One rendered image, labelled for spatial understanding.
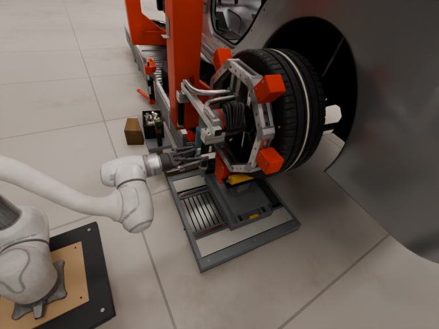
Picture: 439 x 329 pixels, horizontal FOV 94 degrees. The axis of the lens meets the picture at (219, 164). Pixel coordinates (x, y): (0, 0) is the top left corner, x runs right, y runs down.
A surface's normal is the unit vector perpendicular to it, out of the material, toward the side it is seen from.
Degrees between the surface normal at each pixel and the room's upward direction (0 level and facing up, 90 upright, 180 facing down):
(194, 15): 90
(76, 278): 3
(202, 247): 0
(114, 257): 0
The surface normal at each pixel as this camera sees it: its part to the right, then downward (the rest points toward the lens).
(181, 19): 0.42, 0.68
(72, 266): 0.16, -0.72
